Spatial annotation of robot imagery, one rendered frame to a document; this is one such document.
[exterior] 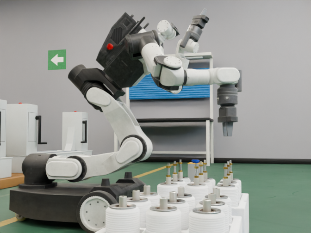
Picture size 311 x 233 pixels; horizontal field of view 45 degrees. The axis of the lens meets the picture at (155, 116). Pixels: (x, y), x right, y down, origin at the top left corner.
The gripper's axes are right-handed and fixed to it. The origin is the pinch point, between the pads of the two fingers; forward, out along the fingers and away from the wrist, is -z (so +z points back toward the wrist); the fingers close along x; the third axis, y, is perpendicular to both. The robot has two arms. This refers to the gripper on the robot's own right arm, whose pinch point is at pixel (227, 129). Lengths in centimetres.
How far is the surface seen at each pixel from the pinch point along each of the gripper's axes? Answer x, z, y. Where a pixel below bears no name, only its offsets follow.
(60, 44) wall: 610, 182, 80
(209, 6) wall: 470, 234, -183
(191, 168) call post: 32.5, -19.5, 5.3
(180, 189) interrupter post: -31.2, -20.7, 31.2
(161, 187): -1.2, -23.9, 30.1
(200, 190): -9.2, -24.7, 16.0
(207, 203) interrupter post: -58, -21, 32
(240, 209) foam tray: -20.0, -30.4, 4.2
